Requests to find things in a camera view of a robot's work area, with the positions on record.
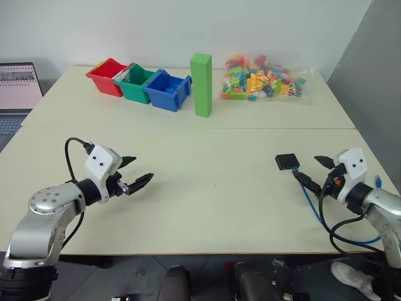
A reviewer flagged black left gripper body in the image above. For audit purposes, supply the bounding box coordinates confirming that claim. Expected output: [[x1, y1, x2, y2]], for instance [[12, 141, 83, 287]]
[[105, 171, 130, 199]]

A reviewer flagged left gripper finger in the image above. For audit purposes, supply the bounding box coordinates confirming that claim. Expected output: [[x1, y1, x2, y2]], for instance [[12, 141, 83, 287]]
[[127, 172, 155, 195], [120, 155, 138, 171]]

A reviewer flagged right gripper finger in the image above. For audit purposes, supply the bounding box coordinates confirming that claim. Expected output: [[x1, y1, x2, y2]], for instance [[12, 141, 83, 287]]
[[293, 171, 323, 194], [313, 155, 336, 171]]

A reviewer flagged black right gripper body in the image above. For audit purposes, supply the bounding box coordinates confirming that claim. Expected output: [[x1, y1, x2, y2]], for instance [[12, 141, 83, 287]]
[[322, 163, 348, 199]]

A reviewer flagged small black square box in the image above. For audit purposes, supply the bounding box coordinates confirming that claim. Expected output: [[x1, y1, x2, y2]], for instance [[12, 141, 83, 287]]
[[274, 152, 301, 171]]

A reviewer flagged green plastic bin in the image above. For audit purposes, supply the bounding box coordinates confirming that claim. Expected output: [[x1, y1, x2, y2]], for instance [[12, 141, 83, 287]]
[[113, 63, 157, 105]]

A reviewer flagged blue plastic bin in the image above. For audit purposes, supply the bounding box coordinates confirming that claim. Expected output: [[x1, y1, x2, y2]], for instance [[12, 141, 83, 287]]
[[142, 68, 193, 113]]

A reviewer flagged red plastic bin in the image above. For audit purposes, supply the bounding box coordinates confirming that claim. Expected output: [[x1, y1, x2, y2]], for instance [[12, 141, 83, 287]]
[[85, 57, 130, 98]]

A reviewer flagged clear plastic wrapper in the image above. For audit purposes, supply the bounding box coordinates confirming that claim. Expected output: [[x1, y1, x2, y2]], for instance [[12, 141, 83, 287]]
[[114, 69, 132, 83]]

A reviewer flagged grey partition panel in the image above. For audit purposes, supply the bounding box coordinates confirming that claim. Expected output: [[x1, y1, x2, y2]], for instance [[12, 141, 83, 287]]
[[325, 0, 401, 203]]

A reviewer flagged white shoe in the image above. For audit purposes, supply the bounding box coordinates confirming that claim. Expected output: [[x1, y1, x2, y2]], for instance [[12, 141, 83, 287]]
[[331, 261, 382, 301]]

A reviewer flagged tall green block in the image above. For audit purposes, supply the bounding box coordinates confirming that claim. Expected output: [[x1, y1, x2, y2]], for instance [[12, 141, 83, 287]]
[[189, 52, 213, 119]]

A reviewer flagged clear bag of colourful bricks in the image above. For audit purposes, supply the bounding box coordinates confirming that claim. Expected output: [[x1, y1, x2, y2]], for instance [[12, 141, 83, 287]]
[[219, 53, 315, 106]]

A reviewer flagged dark rounded shape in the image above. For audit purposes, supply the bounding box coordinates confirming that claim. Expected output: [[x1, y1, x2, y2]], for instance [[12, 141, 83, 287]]
[[156, 265, 192, 301], [234, 262, 283, 301]]

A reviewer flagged open laptop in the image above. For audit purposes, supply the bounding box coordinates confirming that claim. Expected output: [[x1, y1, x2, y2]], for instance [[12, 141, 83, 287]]
[[0, 61, 44, 136]]

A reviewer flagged blue Ethernet cable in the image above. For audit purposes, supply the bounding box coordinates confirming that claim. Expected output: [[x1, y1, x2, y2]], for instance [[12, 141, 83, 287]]
[[291, 167, 384, 246]]

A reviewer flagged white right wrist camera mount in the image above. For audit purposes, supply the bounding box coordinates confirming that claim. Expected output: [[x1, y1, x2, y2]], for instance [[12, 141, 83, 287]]
[[333, 148, 369, 202]]

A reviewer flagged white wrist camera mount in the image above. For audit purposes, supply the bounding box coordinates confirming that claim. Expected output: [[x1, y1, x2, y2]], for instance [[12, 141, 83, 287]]
[[333, 148, 369, 202], [83, 144, 123, 204]]

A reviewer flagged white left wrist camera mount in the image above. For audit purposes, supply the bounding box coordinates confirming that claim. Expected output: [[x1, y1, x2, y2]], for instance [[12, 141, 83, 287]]
[[83, 144, 123, 204]]

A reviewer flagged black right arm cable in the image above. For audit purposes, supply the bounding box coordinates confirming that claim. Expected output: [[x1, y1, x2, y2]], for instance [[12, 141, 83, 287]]
[[318, 176, 385, 255]]

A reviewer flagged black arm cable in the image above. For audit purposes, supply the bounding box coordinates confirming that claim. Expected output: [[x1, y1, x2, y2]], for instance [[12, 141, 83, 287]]
[[318, 176, 385, 255], [61, 137, 95, 249]]

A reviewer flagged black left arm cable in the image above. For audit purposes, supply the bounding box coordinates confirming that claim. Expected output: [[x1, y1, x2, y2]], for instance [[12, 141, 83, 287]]
[[61, 137, 95, 249]]

